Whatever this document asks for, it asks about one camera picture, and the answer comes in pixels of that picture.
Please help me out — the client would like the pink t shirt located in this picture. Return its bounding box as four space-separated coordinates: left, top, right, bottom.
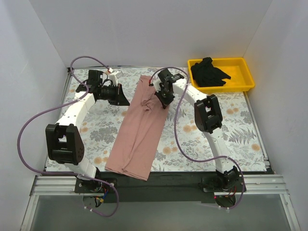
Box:
105 76 168 181

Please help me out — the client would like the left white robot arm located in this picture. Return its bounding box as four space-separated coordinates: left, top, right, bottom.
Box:
45 69 130 193

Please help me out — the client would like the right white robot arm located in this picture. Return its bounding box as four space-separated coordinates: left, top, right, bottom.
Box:
149 67 240 191

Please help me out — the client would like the black t shirt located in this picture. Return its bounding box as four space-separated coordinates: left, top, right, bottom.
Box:
191 57 231 87

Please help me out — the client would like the floral table mat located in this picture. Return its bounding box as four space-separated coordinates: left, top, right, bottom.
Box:
44 66 268 172

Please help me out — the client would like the yellow plastic bin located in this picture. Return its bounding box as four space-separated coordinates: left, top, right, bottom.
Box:
188 57 255 94

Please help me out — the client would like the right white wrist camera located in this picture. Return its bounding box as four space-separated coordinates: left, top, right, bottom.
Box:
149 79 164 92

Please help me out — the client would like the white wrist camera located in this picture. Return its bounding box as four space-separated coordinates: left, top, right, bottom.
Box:
105 68 123 86
149 79 164 92

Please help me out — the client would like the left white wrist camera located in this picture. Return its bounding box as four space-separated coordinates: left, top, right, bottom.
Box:
105 68 123 86

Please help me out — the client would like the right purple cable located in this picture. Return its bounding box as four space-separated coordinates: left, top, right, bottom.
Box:
148 66 247 213

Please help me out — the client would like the purple cable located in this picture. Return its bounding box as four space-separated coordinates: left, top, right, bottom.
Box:
17 55 120 218
148 66 247 213

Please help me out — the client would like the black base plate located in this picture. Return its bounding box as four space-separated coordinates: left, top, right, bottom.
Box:
74 171 247 204

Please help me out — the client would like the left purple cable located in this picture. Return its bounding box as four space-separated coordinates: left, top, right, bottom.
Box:
17 55 120 218

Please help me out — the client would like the aluminium frame rail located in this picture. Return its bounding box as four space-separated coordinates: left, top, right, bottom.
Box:
21 172 301 231

